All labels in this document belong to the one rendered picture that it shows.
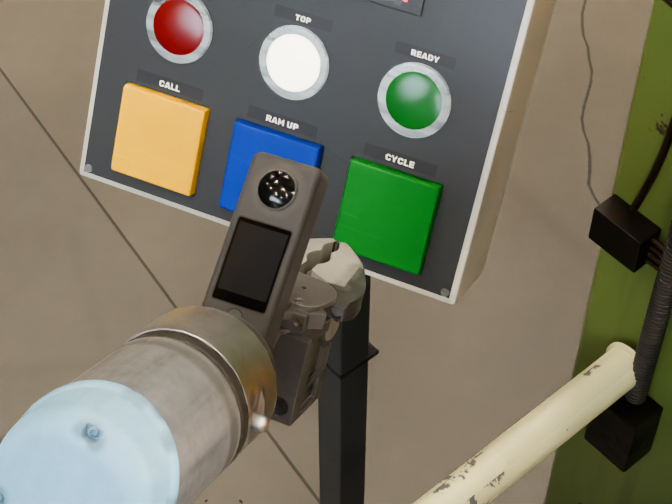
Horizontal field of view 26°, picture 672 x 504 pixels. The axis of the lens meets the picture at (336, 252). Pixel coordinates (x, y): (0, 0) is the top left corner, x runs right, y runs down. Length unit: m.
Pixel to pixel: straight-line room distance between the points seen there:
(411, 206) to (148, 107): 0.23
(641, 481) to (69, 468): 1.05
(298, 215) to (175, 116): 0.32
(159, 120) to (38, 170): 1.41
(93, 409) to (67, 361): 1.60
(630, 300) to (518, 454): 0.20
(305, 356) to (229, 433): 0.13
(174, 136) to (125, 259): 1.26
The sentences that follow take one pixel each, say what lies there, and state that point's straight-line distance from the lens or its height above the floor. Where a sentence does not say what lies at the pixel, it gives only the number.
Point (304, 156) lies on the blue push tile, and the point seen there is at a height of 1.03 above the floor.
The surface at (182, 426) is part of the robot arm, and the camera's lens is 0.75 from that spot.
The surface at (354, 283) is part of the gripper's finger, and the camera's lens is 0.96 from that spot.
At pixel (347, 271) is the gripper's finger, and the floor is 1.10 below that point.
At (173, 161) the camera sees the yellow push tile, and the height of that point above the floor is 1.00.
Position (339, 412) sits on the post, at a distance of 1.59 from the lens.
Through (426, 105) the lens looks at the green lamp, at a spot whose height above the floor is 1.09.
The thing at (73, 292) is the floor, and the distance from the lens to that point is 2.40.
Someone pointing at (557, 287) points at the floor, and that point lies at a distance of 2.40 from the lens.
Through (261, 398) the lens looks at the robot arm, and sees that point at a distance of 0.83.
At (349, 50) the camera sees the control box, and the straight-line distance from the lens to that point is 1.11.
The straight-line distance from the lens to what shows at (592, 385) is 1.50.
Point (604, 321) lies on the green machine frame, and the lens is 1.55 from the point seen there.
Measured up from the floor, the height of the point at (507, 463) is 0.64.
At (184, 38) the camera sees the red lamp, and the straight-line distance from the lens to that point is 1.16.
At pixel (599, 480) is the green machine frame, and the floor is 0.37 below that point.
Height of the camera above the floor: 1.86
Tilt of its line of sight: 50 degrees down
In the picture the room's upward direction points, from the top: straight up
